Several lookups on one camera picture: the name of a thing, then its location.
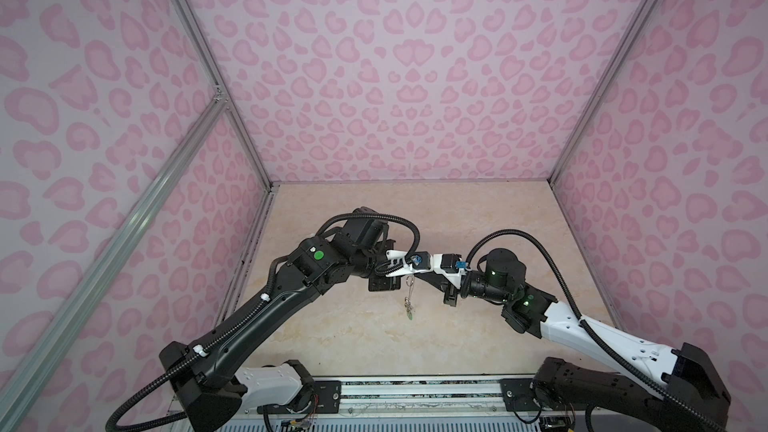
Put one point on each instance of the aluminium frame strut diagonal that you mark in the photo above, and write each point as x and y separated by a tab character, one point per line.
39	366

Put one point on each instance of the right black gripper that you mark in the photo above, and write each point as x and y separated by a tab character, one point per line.
443	284

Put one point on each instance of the right corner aluminium post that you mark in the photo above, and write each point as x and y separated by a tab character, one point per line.
642	16

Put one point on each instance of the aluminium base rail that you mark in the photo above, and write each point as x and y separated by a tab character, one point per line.
439	403

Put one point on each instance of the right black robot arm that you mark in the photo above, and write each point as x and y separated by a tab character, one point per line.
672	389

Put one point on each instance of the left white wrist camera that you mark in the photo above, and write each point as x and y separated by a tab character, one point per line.
399	263

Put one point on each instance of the corner aluminium post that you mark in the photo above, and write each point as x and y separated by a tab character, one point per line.
204	51
642	16

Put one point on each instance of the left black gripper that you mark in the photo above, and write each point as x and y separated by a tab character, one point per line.
388	283

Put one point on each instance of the metal key holder plate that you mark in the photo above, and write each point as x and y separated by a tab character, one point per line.
409	281

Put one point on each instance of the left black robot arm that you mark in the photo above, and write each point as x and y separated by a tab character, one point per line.
207	388

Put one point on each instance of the left corner aluminium post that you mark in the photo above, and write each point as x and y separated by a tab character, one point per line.
204	51

